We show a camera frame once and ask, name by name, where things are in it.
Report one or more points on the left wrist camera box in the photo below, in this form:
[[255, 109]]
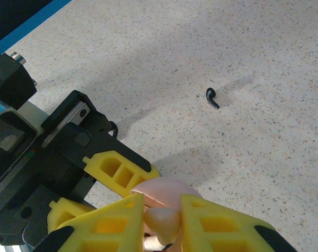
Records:
[[6, 134]]

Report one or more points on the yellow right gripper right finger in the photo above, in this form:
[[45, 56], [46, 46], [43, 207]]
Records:
[[195, 236]]

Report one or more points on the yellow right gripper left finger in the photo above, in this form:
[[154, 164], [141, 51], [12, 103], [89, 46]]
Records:
[[95, 223]]

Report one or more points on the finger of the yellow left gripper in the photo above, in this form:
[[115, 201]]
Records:
[[56, 210], [95, 164]]

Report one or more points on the pink earbud charging case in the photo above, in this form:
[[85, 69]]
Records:
[[169, 189]]

